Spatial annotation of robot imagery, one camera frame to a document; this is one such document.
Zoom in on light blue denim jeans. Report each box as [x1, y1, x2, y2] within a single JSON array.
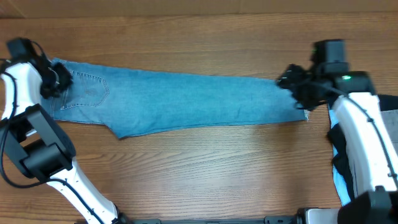
[[42, 61, 307, 139]]

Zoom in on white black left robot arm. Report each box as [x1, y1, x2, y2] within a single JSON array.
[[1, 37, 131, 224]]

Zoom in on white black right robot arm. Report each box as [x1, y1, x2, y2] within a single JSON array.
[[277, 39, 397, 223]]

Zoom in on black garment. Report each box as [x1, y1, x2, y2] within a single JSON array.
[[327, 95, 397, 205]]

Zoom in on brown cardboard back panel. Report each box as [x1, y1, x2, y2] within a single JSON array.
[[1, 0, 397, 19]]

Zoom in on grey trousers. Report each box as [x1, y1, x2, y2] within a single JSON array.
[[381, 110, 398, 150]]

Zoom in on light blue shirt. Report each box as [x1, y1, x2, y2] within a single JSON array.
[[327, 108, 354, 205]]

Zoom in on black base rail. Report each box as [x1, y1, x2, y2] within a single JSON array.
[[131, 215, 303, 224]]

